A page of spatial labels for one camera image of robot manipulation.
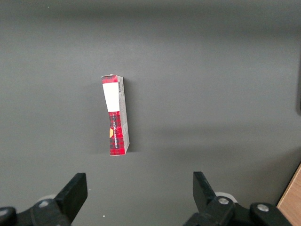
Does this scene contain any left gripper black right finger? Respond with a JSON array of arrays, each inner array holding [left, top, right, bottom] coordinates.
[[183, 171, 237, 226]]

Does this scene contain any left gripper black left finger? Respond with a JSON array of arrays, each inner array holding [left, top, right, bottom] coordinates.
[[30, 173, 88, 226]]

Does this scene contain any red plaid cardboard box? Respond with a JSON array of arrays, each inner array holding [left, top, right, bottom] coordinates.
[[101, 74, 130, 157]]

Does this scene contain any wooden drawer cabinet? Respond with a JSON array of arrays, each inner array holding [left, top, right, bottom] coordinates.
[[276, 161, 301, 226]]

